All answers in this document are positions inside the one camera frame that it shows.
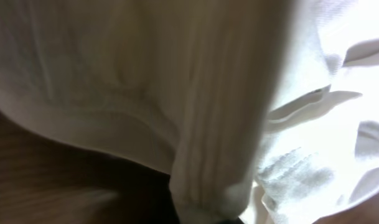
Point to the white printed t-shirt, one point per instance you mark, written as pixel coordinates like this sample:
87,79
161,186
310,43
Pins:
233,99

